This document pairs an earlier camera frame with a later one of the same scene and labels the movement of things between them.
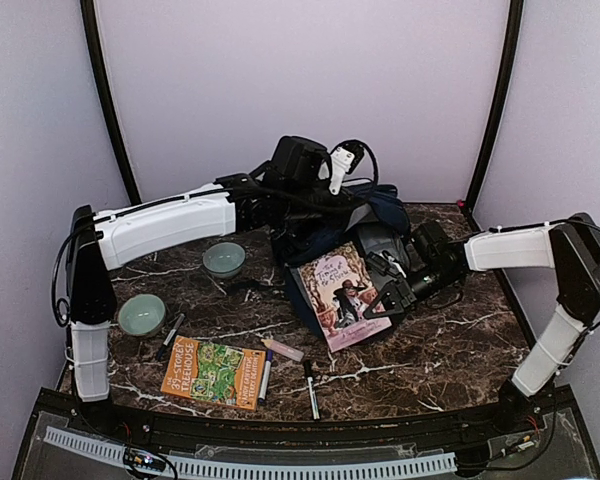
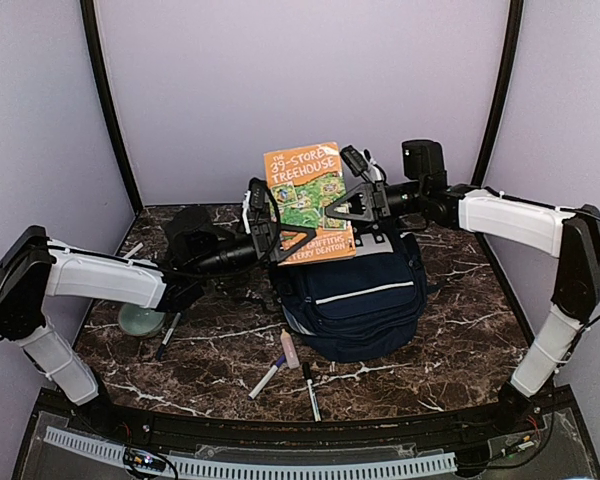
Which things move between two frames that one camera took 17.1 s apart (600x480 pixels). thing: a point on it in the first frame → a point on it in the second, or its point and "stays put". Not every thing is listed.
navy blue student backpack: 380,221 → 359,308
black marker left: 169,338 stays put
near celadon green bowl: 141,314 stays put
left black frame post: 89,16 stays put
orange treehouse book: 222,374 → 309,180
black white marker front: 309,373 stays put
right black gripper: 400,293 → 369,202
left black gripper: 338,217 → 274,243
